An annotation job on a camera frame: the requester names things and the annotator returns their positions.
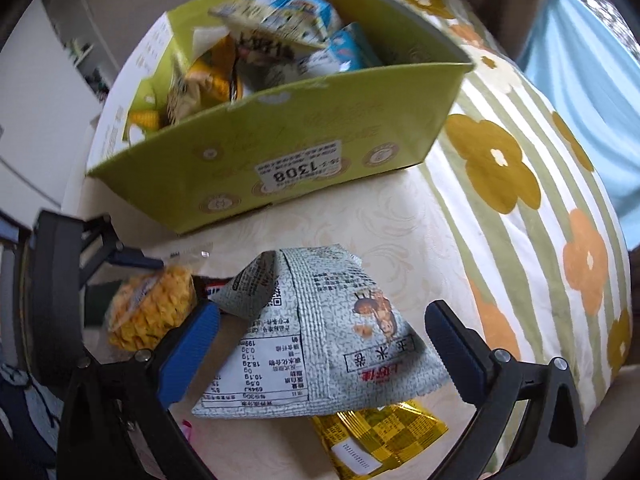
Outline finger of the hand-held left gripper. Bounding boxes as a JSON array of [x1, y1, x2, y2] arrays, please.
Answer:
[[81, 214, 165, 288]]

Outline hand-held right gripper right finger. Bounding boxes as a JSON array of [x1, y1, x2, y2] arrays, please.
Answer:
[[424, 299, 587, 480]]

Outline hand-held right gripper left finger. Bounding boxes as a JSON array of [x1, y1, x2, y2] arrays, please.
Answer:
[[57, 301, 222, 480]]

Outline yellow waffle packet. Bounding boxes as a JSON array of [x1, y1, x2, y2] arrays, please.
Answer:
[[106, 242, 214, 354]]

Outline grey triangular snack bag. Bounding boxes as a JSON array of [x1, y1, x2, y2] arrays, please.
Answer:
[[191, 243, 454, 419]]

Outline orange cake packet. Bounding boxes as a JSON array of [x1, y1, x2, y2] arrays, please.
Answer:
[[167, 35, 247, 125]]

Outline green cardboard box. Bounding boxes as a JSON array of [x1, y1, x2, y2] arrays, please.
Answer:
[[85, 0, 475, 236]]

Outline grey black-lettered snack bag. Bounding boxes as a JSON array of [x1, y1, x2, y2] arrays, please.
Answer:
[[227, 30, 312, 97]]

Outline blue white snack packet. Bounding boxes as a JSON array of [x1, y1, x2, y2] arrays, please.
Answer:
[[300, 22, 386, 79], [209, 0, 344, 52]]

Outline dark snack packet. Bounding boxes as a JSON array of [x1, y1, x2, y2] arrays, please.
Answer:
[[192, 275, 237, 307]]

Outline gold checked snack packet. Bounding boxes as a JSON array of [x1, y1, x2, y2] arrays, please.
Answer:
[[309, 399, 449, 480]]

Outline blue patterned clothing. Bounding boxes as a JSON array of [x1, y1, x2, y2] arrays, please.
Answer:
[[0, 364, 68, 480]]

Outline floral striped blanket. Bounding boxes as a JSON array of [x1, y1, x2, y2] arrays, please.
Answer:
[[357, 0, 633, 401]]

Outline white cabinet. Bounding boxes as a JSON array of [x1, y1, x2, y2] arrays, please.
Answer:
[[0, 0, 108, 211]]

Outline white patterned bed table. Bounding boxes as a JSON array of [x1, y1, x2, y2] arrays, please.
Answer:
[[79, 160, 501, 480]]

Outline light blue cloth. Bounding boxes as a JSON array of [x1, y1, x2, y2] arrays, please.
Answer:
[[516, 0, 640, 252]]

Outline brown curtain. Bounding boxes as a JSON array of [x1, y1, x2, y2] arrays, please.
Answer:
[[450, 0, 568, 58]]

